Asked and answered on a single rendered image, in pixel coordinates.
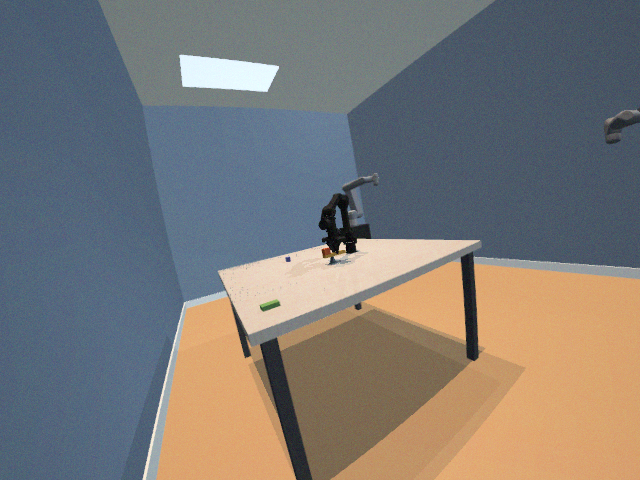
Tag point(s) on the small green block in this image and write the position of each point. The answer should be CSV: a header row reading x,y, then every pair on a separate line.
x,y
269,305

